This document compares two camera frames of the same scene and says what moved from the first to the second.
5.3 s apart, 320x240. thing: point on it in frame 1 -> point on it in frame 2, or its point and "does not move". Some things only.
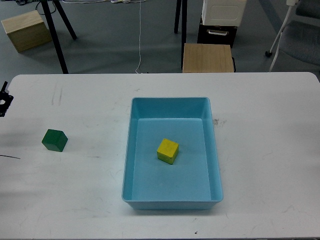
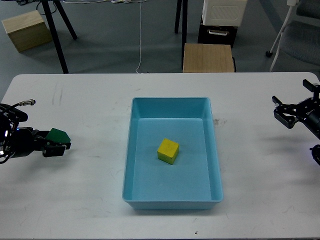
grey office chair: [300, 37] does not move
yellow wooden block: [167, 151] does not move
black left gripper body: [8, 99] -> [28, 140]
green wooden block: [54, 140] does not move
